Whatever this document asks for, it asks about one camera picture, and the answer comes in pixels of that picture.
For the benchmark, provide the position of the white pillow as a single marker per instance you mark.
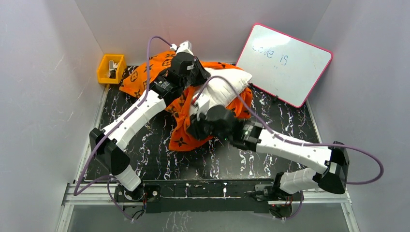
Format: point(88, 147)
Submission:
point(219, 92)

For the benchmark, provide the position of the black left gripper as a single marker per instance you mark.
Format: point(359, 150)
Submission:
point(197, 70)

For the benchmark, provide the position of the orange patterned pillowcase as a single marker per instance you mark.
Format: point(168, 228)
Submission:
point(135, 85)

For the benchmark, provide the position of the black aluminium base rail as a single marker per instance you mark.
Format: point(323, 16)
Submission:
point(212, 195)

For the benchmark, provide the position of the white clips in bin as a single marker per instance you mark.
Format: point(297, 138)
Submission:
point(112, 69)

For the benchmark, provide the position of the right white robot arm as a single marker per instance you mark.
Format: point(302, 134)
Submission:
point(326, 167)

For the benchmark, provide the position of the yellow plastic bin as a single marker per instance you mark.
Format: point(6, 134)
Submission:
point(103, 69)

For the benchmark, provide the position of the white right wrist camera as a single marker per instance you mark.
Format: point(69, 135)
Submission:
point(200, 104)

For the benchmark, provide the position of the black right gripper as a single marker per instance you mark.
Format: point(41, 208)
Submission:
point(194, 128)

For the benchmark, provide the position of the pink framed whiteboard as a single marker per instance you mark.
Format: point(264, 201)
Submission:
point(283, 66)

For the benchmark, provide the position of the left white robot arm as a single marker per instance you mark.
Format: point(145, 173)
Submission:
point(108, 145)

